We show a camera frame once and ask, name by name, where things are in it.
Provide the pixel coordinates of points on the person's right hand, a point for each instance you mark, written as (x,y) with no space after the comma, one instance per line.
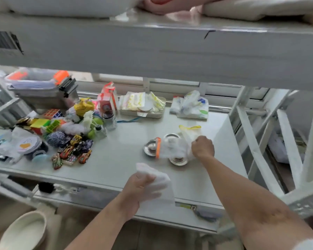
(204,148)

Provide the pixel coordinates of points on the person's left hand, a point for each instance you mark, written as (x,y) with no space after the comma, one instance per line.
(134,191)

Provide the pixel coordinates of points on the person's right fingers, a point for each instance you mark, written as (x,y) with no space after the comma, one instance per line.
(194,148)

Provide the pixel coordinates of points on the person's left thumb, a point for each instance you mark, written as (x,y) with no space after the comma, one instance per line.
(146,179)

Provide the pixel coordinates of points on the white wiping cloth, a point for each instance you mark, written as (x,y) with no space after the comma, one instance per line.
(161,184)

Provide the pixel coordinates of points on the clear bag with orange seal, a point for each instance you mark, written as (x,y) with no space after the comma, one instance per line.
(172,148)

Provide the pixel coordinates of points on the person's left forearm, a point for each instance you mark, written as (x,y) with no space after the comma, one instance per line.
(101,229)

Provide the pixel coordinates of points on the person's right forearm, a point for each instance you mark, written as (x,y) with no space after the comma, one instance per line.
(245,200)

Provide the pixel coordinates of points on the clear bag with yellow seal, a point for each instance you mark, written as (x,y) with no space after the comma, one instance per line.
(189,131)

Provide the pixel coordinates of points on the small round metal dish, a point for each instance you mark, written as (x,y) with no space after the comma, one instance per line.
(171,136)
(178,161)
(149,148)

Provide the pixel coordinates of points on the bundle of printed plastic bags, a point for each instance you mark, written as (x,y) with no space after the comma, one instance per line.
(190,105)

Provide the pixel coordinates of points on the orange toy car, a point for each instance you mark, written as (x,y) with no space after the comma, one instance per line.
(84,156)

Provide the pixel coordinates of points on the white tray of paper packets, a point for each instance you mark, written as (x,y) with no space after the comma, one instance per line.
(142,105)

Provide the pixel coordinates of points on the dark toy car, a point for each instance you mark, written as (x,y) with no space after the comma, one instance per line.
(86,145)

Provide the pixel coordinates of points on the glass jar with dark lid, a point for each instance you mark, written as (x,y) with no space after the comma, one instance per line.
(109,120)

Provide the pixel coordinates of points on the green ball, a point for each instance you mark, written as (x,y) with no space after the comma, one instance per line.
(92,133)

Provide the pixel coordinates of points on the yellow toy car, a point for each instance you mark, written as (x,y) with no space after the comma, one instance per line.
(76,140)

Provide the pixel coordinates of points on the white fluffy toy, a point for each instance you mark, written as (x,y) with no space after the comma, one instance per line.
(73,127)

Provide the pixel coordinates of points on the red and white carton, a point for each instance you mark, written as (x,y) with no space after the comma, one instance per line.
(107,97)

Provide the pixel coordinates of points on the green and red toy car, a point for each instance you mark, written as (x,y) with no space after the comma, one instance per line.
(56,161)

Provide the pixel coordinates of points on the yellow crumpled packet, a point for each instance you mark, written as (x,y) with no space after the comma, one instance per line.
(84,106)

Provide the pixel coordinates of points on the blue and white yarn ball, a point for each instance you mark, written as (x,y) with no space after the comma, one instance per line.
(56,139)

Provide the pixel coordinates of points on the multicoloured puzzle cube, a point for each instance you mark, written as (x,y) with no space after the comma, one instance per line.
(52,113)

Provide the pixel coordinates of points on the green and yellow puzzle block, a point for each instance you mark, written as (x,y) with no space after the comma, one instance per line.
(43,125)

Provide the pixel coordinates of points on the white round lid orange print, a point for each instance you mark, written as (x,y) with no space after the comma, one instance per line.
(28,145)

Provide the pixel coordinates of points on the white round bowl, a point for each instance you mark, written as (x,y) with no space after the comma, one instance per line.
(24,233)

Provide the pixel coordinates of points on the crumpled clear plastic wrap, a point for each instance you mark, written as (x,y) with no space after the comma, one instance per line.
(6,147)

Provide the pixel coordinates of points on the pink cloth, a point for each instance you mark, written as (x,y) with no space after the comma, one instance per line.
(169,3)

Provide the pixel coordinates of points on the white sleeve cuff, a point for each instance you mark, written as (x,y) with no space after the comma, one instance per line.
(309,244)

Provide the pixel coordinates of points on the white bedding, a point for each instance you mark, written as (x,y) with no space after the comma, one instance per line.
(67,5)

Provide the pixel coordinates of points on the white metal bunk frame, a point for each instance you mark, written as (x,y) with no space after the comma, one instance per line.
(156,52)

